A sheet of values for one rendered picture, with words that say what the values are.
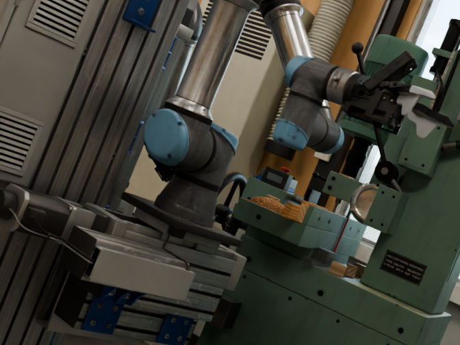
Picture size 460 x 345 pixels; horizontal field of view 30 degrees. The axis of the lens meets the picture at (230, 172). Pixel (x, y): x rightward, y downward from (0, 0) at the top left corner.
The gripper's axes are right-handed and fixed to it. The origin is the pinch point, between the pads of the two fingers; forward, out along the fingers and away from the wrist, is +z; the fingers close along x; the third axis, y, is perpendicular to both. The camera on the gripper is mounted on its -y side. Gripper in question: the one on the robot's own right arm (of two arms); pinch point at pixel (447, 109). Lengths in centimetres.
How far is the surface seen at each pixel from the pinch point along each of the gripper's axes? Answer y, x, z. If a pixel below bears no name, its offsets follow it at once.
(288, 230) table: 30, -52, -46
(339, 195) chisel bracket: 12, -80, -50
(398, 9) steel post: -97, -197, -119
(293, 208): 25, -47, -45
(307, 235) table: 29, -56, -43
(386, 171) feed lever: 3, -68, -35
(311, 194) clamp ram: 16, -75, -56
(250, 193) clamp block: 23, -71, -73
